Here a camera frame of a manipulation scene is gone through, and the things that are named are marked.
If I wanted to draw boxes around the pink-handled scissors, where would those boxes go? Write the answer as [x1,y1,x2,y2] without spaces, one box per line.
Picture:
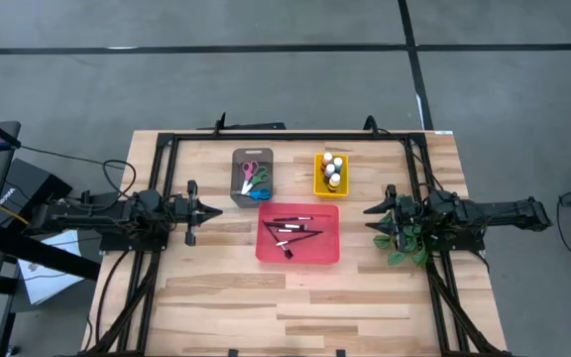
[239,159,261,193]

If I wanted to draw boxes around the black bracket bar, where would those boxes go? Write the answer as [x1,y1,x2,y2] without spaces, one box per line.
[198,112,286,135]

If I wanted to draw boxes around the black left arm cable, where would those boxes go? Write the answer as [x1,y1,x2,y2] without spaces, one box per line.
[101,159,139,202]

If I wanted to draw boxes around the black aluminium table frame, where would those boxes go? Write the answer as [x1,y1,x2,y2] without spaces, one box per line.
[84,129,513,357]

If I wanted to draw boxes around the thin black monitor cable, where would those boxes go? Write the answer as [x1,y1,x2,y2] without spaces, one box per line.
[20,145,113,168]

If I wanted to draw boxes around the grey translucent plastic bin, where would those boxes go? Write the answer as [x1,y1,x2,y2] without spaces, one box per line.
[230,147,275,208]

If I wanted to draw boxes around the yellow cable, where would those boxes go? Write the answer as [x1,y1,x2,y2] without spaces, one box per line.
[0,203,32,227]

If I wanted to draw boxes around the green-handled scissors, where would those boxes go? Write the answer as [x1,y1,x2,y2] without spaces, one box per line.
[240,166,272,195]

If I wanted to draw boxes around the yellow mesh plastic basket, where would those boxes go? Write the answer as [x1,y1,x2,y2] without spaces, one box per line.
[312,152,351,199]

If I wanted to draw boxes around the pink translucent plastic tray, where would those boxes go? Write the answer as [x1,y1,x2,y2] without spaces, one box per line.
[255,201,341,266]

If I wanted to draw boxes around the black power cable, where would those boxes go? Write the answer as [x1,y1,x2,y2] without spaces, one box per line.
[94,250,133,348]

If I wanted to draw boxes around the white paper sheet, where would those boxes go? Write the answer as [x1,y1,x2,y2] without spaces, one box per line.
[17,230,86,305]

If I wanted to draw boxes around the striped-leaf plant in white pot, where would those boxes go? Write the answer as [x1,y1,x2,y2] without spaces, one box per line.
[372,193,430,268]

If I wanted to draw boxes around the black support beam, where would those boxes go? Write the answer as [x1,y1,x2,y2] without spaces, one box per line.
[0,225,102,282]

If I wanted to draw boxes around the black computer case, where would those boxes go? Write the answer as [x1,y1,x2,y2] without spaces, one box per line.
[0,158,74,229]

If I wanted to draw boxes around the blue-handled scissors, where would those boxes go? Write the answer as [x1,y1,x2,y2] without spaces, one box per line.
[232,186,274,202]

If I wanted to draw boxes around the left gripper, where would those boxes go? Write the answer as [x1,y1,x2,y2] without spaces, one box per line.
[171,179,224,247]

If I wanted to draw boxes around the black-handled brush silver ferrule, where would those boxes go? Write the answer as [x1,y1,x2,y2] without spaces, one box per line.
[263,220,295,261]

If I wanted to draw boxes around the black arched cable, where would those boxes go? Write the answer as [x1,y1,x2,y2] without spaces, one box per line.
[363,114,391,136]

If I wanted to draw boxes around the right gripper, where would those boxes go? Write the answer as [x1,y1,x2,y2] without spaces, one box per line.
[363,183,418,249]

